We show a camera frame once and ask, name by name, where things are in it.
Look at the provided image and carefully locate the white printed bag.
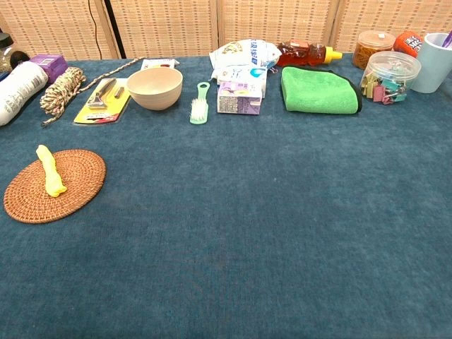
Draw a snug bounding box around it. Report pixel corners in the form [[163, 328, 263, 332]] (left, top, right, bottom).
[[208, 38, 283, 71]]

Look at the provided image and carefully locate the white and blue carton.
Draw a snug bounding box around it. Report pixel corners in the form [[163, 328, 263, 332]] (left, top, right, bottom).
[[211, 66, 268, 99]]

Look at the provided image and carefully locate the bamboo folding screen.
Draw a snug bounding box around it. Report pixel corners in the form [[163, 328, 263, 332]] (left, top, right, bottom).
[[0, 0, 452, 61]]

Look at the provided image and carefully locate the glass jar black lid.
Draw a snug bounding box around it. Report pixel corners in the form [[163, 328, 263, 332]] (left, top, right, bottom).
[[0, 32, 31, 73]]

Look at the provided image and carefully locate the beige bowl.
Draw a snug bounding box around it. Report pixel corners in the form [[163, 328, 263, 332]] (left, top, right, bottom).
[[126, 66, 184, 112]]

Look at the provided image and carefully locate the light blue cup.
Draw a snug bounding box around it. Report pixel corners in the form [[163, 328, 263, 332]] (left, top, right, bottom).
[[410, 32, 452, 95]]

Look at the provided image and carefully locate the blue velvet tablecloth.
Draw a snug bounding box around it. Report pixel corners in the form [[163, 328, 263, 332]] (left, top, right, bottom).
[[0, 55, 452, 339]]

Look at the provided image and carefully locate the clear jar of binder clips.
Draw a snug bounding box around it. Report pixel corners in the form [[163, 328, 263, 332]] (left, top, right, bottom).
[[359, 51, 422, 105]]

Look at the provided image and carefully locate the orange can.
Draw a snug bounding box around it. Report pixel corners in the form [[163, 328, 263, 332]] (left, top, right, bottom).
[[393, 30, 424, 59]]

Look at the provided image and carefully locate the razor in yellow blister pack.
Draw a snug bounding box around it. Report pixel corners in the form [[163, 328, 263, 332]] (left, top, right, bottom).
[[73, 77, 132, 125]]

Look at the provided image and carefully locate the purple cardboard box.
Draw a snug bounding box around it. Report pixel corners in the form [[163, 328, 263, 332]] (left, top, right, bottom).
[[30, 54, 69, 85]]

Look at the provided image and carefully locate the thin black hanging cable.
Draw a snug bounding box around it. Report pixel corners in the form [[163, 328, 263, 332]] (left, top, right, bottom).
[[87, 0, 103, 60]]

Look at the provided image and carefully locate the black stand pole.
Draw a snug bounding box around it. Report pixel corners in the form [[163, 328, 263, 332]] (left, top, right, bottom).
[[103, 0, 127, 59]]

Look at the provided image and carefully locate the purple and white carton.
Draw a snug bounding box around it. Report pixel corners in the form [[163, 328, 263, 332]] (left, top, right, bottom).
[[216, 81, 263, 116]]

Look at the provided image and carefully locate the white drink bottle yellow cap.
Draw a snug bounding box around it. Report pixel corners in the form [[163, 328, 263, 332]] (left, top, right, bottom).
[[0, 60, 49, 127]]

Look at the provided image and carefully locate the jar of rubber bands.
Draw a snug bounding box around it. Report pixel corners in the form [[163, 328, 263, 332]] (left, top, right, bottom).
[[352, 30, 397, 71]]

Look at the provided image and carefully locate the yellow rubbery stick toy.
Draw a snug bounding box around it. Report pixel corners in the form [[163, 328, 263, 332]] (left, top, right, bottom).
[[35, 144, 68, 198]]

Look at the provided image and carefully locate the green microfiber cloth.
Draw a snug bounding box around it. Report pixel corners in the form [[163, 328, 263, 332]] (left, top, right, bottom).
[[280, 66, 364, 115]]

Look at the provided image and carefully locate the honey bottle yellow cap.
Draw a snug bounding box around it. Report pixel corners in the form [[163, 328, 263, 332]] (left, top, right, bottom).
[[275, 41, 344, 67]]

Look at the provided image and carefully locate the green handled brush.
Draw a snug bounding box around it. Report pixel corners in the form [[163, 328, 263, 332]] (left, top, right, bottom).
[[189, 81, 211, 125]]

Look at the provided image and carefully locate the round woven rattan coaster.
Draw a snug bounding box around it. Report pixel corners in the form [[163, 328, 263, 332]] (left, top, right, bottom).
[[3, 149, 107, 225]]

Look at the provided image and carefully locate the coiled braided rope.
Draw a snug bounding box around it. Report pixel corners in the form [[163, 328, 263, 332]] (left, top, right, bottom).
[[40, 56, 146, 128]]

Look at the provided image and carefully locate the small white snack packet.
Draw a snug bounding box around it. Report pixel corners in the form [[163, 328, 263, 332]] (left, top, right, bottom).
[[140, 58, 180, 71]]

